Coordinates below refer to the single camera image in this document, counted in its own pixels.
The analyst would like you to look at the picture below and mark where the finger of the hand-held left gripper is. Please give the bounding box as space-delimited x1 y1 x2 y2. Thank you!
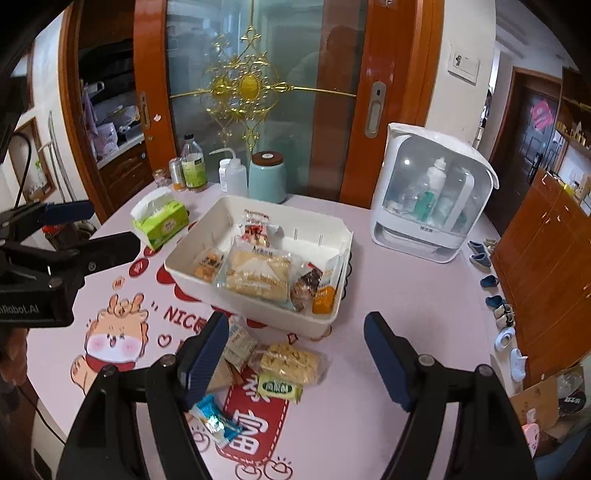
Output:
0 200 96 241
4 232 140 278

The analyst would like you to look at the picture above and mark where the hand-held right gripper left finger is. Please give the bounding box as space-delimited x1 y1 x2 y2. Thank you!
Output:
55 311 230 480

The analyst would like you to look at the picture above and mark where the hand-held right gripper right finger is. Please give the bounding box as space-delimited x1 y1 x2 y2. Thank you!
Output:
364 311 539 480

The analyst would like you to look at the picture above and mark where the tan snack packet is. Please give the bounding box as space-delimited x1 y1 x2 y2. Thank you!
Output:
206 357 243 394

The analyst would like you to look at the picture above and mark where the small white snack packet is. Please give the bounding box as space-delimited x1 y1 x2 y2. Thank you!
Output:
224 320 259 370

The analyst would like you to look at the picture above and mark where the blue silver snack packet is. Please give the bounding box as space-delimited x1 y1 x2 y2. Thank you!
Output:
191 393 244 448

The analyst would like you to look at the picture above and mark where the small green snack packet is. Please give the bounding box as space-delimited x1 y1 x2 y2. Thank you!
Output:
255 371 304 406

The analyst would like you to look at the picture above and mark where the white plastic storage bin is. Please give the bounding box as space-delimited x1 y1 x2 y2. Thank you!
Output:
164 195 354 341

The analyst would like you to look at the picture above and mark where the beige rice cake packet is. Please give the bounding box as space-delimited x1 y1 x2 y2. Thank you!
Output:
249 342 331 388

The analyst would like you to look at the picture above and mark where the orange white snack packet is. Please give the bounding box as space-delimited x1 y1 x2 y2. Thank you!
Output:
311 256 342 315

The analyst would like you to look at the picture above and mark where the yellow biscuit packet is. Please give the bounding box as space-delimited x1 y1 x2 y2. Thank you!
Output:
191 247 227 283

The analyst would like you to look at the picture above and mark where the large bread packet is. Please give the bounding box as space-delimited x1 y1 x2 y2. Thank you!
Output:
216 237 296 305

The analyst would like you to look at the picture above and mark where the dark red snack packet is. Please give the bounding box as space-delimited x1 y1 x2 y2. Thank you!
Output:
240 209 280 250

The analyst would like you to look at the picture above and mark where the person's left hand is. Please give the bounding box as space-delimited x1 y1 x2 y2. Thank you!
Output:
0 329 30 393

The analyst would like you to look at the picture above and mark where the green tissue box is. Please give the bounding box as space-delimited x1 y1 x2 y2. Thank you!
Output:
130 187 190 251

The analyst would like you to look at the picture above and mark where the white plastic bag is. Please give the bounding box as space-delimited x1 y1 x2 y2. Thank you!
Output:
95 122 119 160

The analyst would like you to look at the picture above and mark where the glass bottle with green label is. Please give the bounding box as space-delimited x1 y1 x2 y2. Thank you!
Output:
181 134 207 192

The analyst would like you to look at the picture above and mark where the row of shoes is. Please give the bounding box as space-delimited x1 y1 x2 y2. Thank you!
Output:
467 237 529 382

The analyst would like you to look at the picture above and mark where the white countertop storage cabinet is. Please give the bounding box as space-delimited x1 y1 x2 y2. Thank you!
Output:
370 122 500 264

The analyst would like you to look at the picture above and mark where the white squeeze bottle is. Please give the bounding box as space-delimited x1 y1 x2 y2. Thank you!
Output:
209 148 249 193

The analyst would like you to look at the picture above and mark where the cardboard box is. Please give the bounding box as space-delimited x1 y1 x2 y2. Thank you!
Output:
510 374 562 435

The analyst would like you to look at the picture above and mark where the teal plastic bottle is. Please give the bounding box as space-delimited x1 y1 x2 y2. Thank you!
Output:
418 191 437 222

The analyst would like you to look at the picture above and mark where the pink plastic stool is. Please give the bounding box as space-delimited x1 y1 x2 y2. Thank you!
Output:
522 422 542 459

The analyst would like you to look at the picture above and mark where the teal canister with brown lid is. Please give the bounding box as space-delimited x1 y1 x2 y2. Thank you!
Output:
248 151 288 205

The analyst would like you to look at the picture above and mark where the wooden floor cabinet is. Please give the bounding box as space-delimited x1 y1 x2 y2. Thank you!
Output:
489 168 591 398

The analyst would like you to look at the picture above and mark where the white plastic bottle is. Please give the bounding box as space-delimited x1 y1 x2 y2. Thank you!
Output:
425 157 448 222

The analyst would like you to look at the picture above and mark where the glass sliding door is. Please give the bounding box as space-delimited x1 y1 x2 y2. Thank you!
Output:
134 0 445 209

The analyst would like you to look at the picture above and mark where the dark entrance door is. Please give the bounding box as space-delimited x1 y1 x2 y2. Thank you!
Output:
509 69 562 186

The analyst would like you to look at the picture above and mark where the pink door poster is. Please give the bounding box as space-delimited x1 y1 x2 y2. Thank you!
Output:
530 99 555 131

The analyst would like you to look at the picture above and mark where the wooden picture frame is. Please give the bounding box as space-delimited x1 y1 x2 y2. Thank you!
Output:
9 117 57 204

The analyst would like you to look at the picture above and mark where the wooden wall shelf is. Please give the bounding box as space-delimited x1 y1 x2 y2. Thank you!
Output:
551 88 591 209

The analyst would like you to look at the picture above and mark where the white wall switch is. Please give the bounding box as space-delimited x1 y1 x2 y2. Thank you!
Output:
449 39 481 84

